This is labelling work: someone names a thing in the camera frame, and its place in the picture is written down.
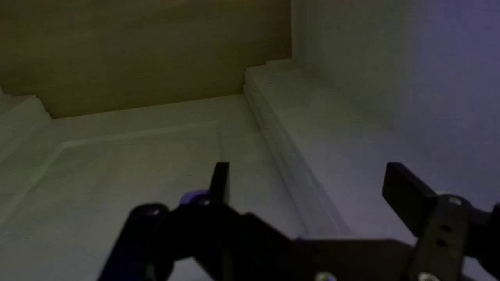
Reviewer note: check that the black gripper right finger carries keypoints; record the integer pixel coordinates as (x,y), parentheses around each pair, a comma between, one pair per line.
(447,234)

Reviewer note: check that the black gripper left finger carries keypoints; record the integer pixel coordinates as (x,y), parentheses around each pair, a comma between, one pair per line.
(172,244)

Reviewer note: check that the white panelled door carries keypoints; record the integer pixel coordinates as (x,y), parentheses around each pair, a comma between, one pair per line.
(130,172)

